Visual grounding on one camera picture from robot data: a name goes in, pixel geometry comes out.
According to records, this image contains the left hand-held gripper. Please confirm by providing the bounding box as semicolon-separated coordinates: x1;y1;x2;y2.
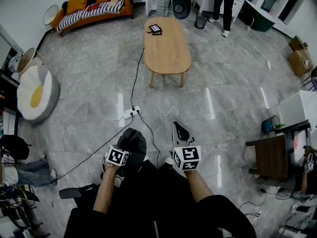
105;144;130;167

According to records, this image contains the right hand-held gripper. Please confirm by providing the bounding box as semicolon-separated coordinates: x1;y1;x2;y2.
172;121;202;171

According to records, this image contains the dark grey backpack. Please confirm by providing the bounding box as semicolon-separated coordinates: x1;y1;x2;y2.
116;127;148;178

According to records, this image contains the person's left forearm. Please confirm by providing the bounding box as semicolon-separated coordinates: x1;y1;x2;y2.
93;164;119;214

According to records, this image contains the person's right forearm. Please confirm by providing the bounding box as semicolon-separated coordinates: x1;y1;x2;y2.
184;169;215;204

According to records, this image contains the black flat pad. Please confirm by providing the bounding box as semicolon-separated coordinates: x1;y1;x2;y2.
58;187;82;199

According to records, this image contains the person's black clothing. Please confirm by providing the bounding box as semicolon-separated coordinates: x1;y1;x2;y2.
63;157;257;238

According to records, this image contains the blue waste bin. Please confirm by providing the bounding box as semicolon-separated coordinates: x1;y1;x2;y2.
261;115;282;134

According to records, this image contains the dark wooden side table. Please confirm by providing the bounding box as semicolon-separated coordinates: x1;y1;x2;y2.
245;119;312;180

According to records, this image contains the egg-shaped floor cushion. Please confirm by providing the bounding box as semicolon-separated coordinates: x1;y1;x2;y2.
16;64;61;123

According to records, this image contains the white cabinet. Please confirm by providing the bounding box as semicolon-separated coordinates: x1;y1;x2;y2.
279;90;317;131

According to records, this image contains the white stool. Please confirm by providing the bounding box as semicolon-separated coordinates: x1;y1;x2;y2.
145;0;161;16

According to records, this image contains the large cardboard box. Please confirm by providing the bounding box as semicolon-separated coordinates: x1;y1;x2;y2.
287;48;315;77

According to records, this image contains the orange sofa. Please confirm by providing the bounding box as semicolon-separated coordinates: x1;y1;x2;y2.
51;0;134;37

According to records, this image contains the black white striped blanket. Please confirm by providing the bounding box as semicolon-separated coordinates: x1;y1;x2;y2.
56;0;137;32

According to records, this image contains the black chair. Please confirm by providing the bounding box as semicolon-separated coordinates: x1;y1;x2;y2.
301;67;317;93

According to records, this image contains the small cardboard box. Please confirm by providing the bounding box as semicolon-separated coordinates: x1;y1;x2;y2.
289;35;309;52

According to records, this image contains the black cable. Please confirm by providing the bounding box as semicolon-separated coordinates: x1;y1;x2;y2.
137;112;161;170
29;118;134;188
130;47;146;110

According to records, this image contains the black wire waste bin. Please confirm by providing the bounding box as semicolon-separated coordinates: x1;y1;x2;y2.
194;12;209;30

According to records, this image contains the round wire side table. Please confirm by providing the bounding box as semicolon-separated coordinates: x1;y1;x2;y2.
42;4;59;32

